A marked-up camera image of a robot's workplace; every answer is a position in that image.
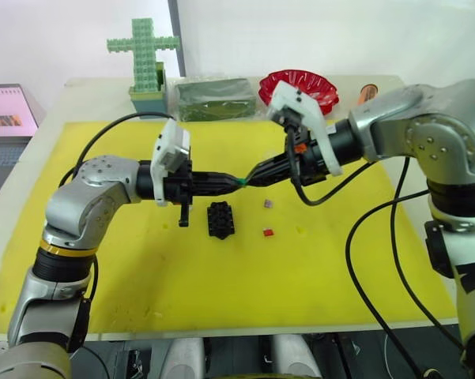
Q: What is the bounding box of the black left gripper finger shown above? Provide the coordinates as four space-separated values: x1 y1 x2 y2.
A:
191 171 245 186
191 182 245 197

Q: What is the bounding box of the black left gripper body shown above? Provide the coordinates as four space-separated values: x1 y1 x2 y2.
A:
163 156 195 229

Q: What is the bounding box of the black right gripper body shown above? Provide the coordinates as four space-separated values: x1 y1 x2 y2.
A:
285 129 330 187

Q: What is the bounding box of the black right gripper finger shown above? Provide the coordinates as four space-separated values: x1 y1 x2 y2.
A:
245 168 296 190
244 151 296 182

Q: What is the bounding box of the black fuse box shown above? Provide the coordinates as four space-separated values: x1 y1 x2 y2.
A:
206 201 236 241

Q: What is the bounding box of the teal box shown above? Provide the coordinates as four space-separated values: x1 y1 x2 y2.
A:
129 62 168 119

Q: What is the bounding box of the white rounded robot cover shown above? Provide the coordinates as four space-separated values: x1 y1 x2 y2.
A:
271 334 322 379
168 337 205 379

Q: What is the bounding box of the red scalloped bowl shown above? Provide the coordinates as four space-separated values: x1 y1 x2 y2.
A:
258 69 340 118

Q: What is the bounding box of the green packet in clear wrap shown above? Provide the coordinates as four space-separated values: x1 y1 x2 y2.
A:
172 77 258 122

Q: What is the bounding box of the yellow foam mat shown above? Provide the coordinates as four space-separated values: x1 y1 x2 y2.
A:
0 120 459 340

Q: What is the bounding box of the green cross-shaped block tower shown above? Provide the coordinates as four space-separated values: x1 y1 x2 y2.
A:
106 18 182 94

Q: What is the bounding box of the grey vertical panel edge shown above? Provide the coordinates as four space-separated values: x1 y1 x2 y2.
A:
167 0 187 79

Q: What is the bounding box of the grey laptop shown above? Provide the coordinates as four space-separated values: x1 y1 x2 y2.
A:
0 82 47 169

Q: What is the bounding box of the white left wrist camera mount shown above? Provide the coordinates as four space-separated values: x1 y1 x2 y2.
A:
149 119 193 208

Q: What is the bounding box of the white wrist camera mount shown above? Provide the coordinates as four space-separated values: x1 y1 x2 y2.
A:
265 81 344 176
149 119 193 208

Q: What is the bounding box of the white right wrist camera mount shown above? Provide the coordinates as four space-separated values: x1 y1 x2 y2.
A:
265 81 344 176

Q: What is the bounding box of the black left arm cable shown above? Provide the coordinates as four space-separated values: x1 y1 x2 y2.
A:
58 112 175 187

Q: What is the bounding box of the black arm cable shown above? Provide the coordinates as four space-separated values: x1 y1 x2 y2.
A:
58 112 175 187
284 118 467 379

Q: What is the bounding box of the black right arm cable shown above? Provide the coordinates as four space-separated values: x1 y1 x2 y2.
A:
284 118 467 379

